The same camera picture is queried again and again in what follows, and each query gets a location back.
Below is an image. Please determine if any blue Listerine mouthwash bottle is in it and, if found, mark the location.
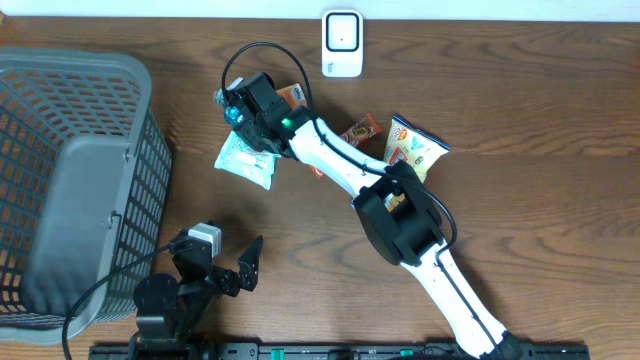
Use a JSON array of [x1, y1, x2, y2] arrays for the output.
[[214, 89, 244, 128]]

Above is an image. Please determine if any orange snack packet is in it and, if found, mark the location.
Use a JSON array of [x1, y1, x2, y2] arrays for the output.
[[276, 83, 308, 109]]

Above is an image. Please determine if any mint green wipes pack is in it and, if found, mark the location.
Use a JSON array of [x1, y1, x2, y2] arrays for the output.
[[214, 131, 278, 190]]

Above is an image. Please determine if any orange Top chocolate bar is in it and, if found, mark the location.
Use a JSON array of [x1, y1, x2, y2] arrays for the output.
[[340, 112, 383, 147]]

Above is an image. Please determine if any cream snack chips bag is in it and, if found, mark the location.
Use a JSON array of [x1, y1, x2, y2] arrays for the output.
[[384, 114, 450, 182]]

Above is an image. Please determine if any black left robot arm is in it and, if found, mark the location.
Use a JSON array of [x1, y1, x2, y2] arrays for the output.
[[128, 232, 264, 359]]

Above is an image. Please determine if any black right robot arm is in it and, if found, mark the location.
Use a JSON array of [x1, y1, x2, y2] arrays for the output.
[[221, 72, 523, 359]]

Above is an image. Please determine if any white barcode scanner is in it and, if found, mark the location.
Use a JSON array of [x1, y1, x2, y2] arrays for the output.
[[321, 9, 364, 78]]

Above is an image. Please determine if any grey plastic shopping basket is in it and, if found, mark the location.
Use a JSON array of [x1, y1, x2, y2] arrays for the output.
[[1, 47, 172, 345]]

